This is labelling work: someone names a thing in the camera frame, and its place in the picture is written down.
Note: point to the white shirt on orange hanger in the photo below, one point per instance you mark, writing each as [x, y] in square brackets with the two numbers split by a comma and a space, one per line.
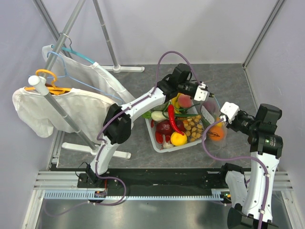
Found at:
[87, 109]

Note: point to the yellow orange mango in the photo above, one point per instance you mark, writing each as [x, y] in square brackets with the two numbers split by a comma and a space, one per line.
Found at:
[219, 122]

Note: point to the white shirt on blue hanger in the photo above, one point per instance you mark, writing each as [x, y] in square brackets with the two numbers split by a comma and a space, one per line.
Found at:
[83, 71]

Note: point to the white plastic basket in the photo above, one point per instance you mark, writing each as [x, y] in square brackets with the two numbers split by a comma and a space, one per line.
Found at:
[162, 143]

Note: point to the longan bunch with twigs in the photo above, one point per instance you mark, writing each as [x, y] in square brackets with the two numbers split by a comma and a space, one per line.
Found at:
[194, 128]

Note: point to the dark purple passion fruit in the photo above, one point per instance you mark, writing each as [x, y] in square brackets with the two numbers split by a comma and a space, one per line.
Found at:
[180, 125]

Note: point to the red chili pepper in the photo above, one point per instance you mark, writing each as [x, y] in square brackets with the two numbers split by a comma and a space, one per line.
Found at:
[171, 115]

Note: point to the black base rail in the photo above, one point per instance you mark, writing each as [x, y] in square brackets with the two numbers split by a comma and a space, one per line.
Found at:
[152, 180]

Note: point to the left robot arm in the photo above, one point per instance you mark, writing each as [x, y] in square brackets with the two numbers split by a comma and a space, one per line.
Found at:
[120, 118]

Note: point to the green scallion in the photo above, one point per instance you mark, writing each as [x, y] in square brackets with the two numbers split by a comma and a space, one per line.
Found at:
[186, 112]

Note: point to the white radish with leaves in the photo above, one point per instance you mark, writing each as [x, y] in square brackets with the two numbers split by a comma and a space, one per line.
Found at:
[155, 115]

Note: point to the clear zip top bag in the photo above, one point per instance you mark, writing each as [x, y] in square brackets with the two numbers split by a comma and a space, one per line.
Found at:
[209, 118]

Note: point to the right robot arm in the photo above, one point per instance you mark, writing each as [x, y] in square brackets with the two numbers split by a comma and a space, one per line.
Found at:
[251, 204]

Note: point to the pink peach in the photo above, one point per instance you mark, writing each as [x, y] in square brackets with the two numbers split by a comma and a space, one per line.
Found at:
[184, 101]

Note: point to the yellow banana bunch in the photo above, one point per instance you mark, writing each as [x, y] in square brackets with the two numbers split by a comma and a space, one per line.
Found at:
[174, 102]

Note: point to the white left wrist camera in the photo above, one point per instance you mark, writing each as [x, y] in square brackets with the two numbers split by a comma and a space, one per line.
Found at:
[201, 93]

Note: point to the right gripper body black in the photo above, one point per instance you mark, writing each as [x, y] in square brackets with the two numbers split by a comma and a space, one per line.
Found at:
[242, 123]

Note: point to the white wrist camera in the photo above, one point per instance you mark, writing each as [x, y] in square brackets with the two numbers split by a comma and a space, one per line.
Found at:
[229, 111]
[201, 93]

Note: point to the yellow lemon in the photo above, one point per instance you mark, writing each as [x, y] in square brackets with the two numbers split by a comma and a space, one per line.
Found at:
[178, 139]

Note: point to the purple onion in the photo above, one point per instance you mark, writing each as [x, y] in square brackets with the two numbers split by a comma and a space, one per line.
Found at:
[210, 106]

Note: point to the blue clothes hanger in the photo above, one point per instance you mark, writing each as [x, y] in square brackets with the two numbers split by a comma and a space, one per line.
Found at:
[62, 64]

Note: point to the light blue cable duct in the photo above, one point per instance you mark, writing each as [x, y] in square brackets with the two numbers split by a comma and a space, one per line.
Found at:
[215, 195]

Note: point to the orange fruit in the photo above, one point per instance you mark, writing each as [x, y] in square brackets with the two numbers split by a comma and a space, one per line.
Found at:
[216, 133]

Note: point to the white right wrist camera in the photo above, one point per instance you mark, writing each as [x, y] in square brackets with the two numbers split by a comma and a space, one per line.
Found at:
[229, 111]

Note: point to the orange clothes hanger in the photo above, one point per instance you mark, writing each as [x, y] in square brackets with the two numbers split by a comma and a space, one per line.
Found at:
[40, 85]

